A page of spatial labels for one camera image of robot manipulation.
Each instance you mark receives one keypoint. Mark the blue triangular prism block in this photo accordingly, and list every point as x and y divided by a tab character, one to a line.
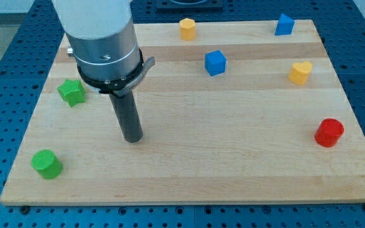
284	25

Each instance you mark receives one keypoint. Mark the green cylinder block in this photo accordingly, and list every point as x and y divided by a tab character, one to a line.
46	164

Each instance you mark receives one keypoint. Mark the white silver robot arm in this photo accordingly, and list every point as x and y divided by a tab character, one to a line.
103	42

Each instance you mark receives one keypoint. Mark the black flange clamp ring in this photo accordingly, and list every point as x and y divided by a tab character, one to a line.
123	85

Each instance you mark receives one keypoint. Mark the red cylinder block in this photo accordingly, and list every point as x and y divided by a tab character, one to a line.
329	132

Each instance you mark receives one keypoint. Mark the green star block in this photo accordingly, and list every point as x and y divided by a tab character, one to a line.
72	92

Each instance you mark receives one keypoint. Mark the wooden board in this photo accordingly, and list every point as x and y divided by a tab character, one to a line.
245	136

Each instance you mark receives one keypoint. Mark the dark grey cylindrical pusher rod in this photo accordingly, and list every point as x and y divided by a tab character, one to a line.
127	116

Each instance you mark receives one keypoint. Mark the blue cube block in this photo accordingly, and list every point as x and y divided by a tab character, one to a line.
215	63

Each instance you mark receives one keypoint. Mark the yellow heart block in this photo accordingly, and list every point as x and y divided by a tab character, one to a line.
300	72

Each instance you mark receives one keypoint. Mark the yellow hexagon block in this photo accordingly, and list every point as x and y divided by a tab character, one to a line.
187	29

